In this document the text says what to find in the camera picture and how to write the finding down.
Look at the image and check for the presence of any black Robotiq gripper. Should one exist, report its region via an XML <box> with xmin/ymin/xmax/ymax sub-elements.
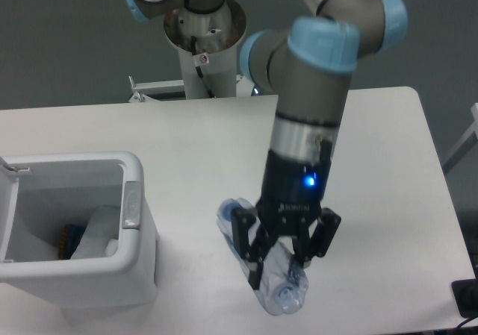
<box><xmin>231</xmin><ymin>148</ymin><xmax>341</xmax><ymax>289</ymax></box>

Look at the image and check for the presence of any clear crushed plastic bottle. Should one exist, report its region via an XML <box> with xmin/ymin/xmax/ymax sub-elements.
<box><xmin>217</xmin><ymin>198</ymin><xmax>308</xmax><ymax>316</ymax></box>

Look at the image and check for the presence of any white plastic wrapper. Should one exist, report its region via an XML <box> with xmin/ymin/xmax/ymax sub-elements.
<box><xmin>71</xmin><ymin>206</ymin><xmax>120</xmax><ymax>260</ymax></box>

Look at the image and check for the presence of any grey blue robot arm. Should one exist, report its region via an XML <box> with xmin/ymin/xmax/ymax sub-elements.
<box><xmin>125</xmin><ymin>0</ymin><xmax>408</xmax><ymax>289</ymax></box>

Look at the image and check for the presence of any white trash can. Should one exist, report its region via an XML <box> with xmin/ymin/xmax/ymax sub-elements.
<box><xmin>1</xmin><ymin>151</ymin><xmax>158</xmax><ymax>311</ymax></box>

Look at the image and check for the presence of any black device at table edge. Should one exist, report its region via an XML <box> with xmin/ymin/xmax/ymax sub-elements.
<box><xmin>451</xmin><ymin>278</ymin><xmax>477</xmax><ymax>318</ymax></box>

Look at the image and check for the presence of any blue orange snack package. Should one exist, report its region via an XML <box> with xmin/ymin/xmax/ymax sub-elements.
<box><xmin>58</xmin><ymin>224</ymin><xmax>86</xmax><ymax>260</ymax></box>

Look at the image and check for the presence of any white metal stand right edge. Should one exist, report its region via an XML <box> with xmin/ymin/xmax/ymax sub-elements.
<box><xmin>441</xmin><ymin>103</ymin><xmax>477</xmax><ymax>175</ymax></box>

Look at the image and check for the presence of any white metal base frame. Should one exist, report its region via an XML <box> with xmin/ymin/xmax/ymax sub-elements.
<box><xmin>129</xmin><ymin>65</ymin><xmax>260</xmax><ymax>102</ymax></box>

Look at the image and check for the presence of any black cable on pedestal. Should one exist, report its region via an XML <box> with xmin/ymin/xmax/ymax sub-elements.
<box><xmin>190</xmin><ymin>35</ymin><xmax>217</xmax><ymax>99</ymax></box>

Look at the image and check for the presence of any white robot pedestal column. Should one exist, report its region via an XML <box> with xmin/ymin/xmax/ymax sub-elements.
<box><xmin>164</xmin><ymin>0</ymin><xmax>246</xmax><ymax>79</ymax></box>

